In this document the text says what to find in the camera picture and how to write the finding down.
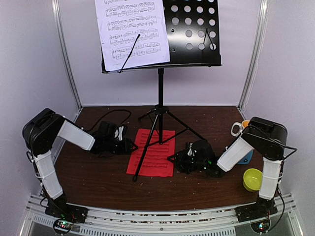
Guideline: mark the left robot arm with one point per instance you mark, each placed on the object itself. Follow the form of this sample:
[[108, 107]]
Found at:
[[45, 136]]

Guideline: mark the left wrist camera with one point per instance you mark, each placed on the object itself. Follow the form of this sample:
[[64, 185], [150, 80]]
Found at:
[[120, 132]]

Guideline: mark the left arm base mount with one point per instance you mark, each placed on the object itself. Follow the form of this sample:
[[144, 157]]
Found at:
[[64, 222]]

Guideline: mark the right aluminium frame post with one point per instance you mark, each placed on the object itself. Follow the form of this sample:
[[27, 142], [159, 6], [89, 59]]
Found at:
[[257, 47]]

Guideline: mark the lavender sheet music page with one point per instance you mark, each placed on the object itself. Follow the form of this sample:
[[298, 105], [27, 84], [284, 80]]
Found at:
[[132, 33]]

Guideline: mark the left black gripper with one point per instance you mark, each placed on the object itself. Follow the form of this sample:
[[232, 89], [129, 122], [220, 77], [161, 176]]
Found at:
[[127, 148]]

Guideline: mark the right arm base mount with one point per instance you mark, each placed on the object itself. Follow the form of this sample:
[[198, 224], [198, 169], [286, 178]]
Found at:
[[257, 215]]

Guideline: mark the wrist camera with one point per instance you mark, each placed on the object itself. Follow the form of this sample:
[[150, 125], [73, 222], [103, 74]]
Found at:
[[189, 149], [120, 132]]

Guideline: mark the white mug orange inside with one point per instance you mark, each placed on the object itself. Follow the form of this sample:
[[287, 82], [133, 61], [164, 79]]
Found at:
[[238, 127]]

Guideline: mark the left aluminium frame post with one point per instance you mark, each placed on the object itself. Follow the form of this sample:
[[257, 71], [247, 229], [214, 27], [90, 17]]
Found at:
[[65, 56]]

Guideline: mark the aluminium frame post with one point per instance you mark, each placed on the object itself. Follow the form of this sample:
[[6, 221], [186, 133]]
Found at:
[[65, 56], [257, 47]]

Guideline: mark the front aluminium rail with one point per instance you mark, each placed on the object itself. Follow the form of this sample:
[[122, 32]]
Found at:
[[220, 221]]

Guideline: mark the blue metronome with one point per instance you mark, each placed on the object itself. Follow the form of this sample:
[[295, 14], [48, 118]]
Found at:
[[246, 159]]

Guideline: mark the black music stand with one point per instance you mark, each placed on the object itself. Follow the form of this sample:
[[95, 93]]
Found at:
[[194, 40]]

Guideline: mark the yellow-green bowl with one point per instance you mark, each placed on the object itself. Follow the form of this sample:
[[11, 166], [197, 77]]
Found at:
[[252, 179]]

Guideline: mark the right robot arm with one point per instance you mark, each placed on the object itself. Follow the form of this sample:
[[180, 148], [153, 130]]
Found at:
[[264, 136]]

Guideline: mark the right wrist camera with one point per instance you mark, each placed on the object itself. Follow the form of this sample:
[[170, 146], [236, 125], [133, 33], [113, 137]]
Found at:
[[189, 149]]

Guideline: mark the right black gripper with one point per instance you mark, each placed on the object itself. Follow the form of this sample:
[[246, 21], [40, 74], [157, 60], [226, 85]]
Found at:
[[179, 161]]

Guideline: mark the red sheet music page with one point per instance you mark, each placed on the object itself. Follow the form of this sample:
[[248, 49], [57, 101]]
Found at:
[[155, 163]]

